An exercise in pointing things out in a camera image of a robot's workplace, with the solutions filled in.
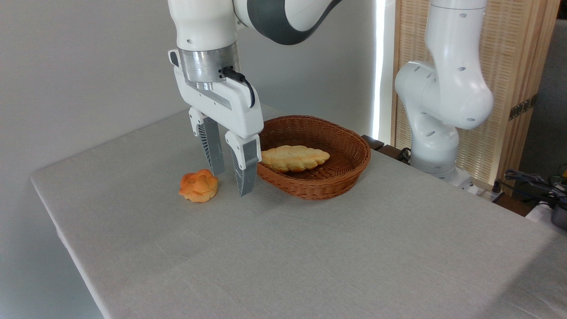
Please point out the round orange bread bun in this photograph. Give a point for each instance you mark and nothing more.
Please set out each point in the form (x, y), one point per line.
(199, 186)

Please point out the white power strip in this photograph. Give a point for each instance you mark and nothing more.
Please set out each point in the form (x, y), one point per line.
(487, 193)

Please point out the brown oval wicker basket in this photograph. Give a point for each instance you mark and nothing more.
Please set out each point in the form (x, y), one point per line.
(345, 168)

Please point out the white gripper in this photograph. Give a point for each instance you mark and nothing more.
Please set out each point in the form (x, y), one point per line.
(230, 108)

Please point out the braided yellow bread loaf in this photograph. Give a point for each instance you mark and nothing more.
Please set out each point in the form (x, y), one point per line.
(294, 158)

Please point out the dark wooden side table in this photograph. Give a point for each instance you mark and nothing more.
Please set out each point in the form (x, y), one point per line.
(390, 150)

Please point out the wooden slatted folding screen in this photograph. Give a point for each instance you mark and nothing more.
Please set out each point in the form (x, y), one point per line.
(514, 48)

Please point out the black metal screen hinge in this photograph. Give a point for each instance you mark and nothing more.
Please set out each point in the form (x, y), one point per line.
(522, 106)

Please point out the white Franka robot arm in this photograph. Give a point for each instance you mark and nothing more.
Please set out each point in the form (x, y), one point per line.
(443, 88)

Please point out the grey tablecloth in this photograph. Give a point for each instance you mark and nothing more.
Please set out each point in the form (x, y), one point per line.
(310, 257)

